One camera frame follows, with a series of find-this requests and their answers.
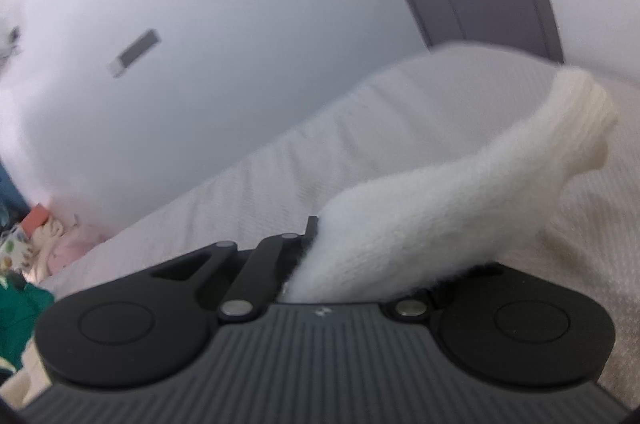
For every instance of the orange box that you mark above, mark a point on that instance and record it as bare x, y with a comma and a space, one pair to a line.
37, 216

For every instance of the beige fuzzy sock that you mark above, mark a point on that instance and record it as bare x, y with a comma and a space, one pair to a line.
425, 214

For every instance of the pink cloth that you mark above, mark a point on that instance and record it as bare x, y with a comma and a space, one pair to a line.
75, 244

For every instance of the cream plush cloth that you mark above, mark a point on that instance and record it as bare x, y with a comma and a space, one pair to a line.
47, 249

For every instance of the grey wall panel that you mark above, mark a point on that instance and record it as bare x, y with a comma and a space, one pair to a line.
134, 53

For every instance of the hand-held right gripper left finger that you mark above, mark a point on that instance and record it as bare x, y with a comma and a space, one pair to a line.
300, 246

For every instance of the printed white bag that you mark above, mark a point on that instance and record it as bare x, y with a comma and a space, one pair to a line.
12, 249

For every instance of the green garment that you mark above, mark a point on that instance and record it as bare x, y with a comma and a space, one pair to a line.
20, 319

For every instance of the white bed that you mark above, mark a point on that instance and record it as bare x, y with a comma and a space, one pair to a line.
300, 139

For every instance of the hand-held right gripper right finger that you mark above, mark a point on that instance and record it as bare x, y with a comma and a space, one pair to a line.
440, 294

